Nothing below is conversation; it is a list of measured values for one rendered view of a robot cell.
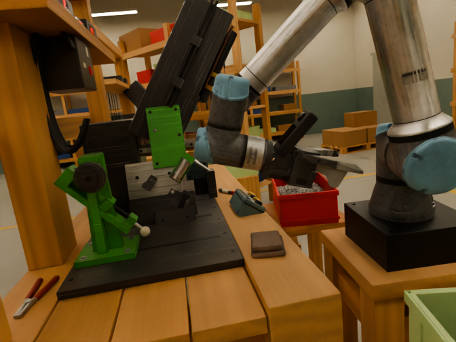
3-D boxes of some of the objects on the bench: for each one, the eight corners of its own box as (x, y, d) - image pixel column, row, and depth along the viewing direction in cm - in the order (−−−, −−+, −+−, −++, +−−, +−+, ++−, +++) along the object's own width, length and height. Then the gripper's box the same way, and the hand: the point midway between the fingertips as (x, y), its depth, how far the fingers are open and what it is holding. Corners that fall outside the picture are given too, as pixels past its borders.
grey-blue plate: (211, 191, 141) (207, 159, 138) (211, 193, 139) (207, 159, 136) (188, 195, 140) (184, 162, 137) (188, 196, 138) (184, 163, 135)
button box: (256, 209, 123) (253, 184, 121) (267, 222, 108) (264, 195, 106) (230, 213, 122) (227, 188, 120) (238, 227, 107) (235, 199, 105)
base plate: (202, 175, 185) (201, 172, 185) (245, 266, 78) (243, 258, 78) (125, 186, 179) (124, 182, 179) (58, 300, 73) (55, 292, 72)
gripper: (254, 164, 85) (328, 176, 87) (264, 191, 66) (359, 205, 68) (260, 131, 83) (336, 144, 85) (274, 148, 64) (372, 165, 66)
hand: (351, 160), depth 76 cm, fingers open, 14 cm apart
